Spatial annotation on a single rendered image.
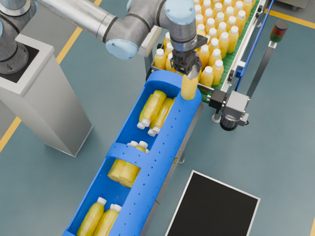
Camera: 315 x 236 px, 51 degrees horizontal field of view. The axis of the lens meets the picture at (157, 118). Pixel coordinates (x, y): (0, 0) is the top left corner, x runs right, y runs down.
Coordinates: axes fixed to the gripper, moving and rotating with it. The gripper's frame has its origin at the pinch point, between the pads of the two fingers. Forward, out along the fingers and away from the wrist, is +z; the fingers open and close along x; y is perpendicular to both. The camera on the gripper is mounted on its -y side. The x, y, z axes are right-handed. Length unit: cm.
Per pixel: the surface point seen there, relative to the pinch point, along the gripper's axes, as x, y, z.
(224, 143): -2, -35, 143
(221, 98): 4.3, -17.7, 42.4
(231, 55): -9, -50, 52
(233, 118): 9, -23, 70
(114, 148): -15.8, 38.8, 19.4
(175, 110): -3.5, 9.9, 19.2
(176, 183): -15, 14, 140
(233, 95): 4, -30, 57
